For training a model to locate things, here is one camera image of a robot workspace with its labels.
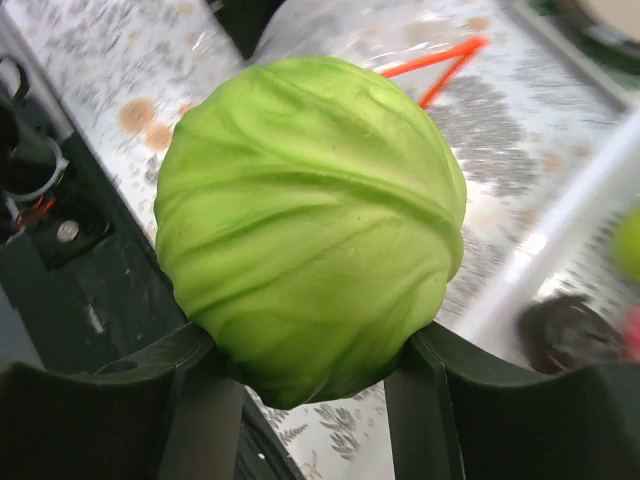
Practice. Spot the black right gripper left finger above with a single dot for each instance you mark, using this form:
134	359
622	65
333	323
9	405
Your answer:
168	411

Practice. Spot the white plastic basket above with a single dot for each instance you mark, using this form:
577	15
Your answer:
609	180

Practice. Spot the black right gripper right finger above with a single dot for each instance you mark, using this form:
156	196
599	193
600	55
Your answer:
458	412

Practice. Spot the green fake cabbage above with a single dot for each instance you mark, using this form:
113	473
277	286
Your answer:
309	215

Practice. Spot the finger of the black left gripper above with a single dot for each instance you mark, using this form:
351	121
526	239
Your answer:
244	21

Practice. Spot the floral serving tray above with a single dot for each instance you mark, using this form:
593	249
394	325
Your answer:
606	57

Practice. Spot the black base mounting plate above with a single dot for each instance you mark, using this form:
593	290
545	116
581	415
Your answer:
80	286

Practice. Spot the clear zip top bag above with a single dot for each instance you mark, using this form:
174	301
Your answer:
406	41

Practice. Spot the green fake pear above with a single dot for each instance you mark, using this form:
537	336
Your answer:
626	246

